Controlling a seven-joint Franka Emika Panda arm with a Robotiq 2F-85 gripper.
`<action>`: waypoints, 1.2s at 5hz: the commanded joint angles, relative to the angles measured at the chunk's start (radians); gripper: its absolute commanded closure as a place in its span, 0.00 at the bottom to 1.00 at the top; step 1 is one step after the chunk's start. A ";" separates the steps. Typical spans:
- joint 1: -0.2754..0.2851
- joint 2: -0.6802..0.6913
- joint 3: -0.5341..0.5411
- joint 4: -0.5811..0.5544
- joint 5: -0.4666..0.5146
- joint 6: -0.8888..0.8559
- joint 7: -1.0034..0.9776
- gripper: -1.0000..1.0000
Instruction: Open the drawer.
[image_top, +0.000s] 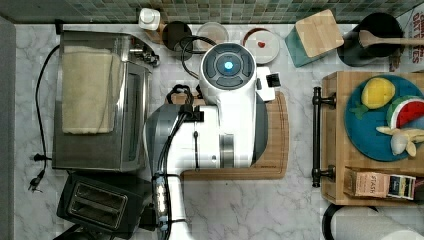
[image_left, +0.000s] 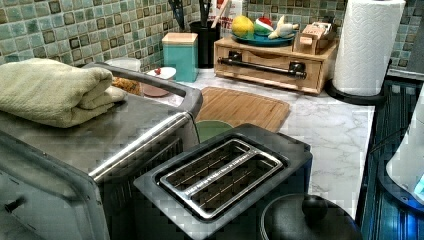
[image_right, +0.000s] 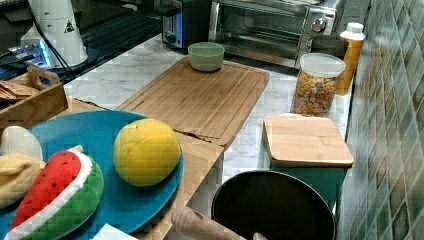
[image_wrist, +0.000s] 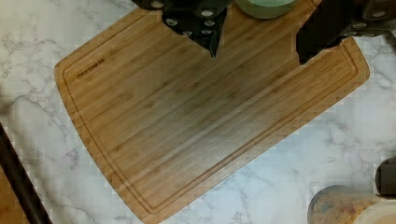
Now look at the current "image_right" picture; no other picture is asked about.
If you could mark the black utensil pot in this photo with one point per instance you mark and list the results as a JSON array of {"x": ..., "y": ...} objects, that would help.
[{"x": 276, "y": 205}]

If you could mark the blue round plate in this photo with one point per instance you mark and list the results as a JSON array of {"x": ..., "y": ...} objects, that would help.
[{"x": 122, "y": 206}]

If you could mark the wooden spoon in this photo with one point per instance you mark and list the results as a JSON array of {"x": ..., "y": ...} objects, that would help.
[{"x": 200, "y": 227}]

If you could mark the yellow plush lemon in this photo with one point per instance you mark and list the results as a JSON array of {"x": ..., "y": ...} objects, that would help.
[{"x": 145, "y": 152}]

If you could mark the orange juice bottle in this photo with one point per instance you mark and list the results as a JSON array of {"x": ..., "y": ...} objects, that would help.
[{"x": 354, "y": 36}]

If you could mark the silver toaster oven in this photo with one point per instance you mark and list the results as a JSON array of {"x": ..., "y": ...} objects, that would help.
[{"x": 273, "y": 31}]

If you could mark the plush watermelon slice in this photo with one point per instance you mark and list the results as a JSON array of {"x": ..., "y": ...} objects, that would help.
[{"x": 65, "y": 194}]

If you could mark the wooden tea box tray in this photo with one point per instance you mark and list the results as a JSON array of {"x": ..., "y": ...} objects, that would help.
[{"x": 31, "y": 98}]

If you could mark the large bamboo cutting board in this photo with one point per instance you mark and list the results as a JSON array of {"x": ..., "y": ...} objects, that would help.
[{"x": 210, "y": 106}]

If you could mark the teal box with bamboo lid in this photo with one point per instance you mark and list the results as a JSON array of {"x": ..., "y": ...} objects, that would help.
[{"x": 311, "y": 149}]

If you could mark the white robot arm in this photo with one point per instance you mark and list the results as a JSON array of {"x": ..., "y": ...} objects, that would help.
[{"x": 54, "y": 27}]

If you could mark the black toaster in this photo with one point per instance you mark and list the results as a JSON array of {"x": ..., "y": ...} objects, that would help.
[{"x": 184, "y": 22}]

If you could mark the green ceramic bowl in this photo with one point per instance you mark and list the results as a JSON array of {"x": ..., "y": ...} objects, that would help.
[{"x": 206, "y": 56}]

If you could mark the clear cereal jar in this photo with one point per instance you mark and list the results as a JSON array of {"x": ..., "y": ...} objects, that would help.
[{"x": 316, "y": 84}]

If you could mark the plush banana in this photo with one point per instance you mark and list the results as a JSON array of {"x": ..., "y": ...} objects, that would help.
[{"x": 21, "y": 163}]

